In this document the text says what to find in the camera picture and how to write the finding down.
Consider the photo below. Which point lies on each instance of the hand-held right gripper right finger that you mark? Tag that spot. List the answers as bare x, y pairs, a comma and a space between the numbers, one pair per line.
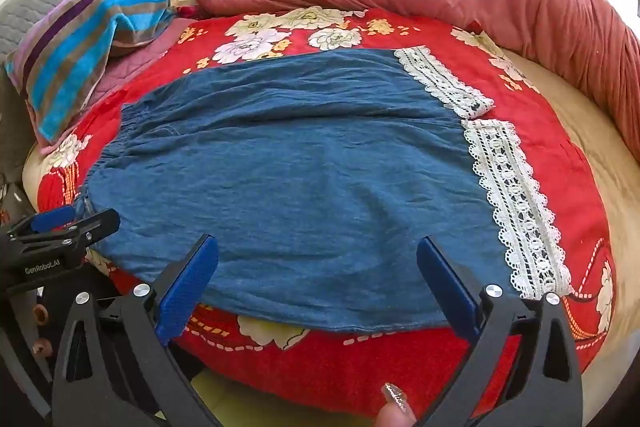
450, 289

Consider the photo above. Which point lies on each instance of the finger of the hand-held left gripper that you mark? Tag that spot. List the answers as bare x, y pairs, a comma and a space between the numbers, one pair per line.
52, 219
92, 227

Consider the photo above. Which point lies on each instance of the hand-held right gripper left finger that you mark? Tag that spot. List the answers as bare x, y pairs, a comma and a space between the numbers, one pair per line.
187, 289

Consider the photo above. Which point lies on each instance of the blue denim pants lace hems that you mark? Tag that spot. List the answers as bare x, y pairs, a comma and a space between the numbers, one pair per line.
300, 182

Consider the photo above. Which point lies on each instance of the person's right hand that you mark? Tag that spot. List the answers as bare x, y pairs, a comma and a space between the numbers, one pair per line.
396, 412

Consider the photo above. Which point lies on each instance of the brown round knob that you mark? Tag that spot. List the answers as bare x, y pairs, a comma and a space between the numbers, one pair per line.
38, 348
39, 311

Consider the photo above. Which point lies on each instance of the red floral blanket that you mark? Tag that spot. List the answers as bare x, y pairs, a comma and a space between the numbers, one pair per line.
325, 367

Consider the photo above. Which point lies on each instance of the pink quilted blanket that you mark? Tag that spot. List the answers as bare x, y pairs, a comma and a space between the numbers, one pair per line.
145, 57

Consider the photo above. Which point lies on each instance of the striped towel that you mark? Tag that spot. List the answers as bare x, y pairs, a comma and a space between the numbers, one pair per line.
75, 42

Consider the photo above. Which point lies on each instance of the beige bed sheet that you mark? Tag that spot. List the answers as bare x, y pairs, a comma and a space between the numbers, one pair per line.
600, 187

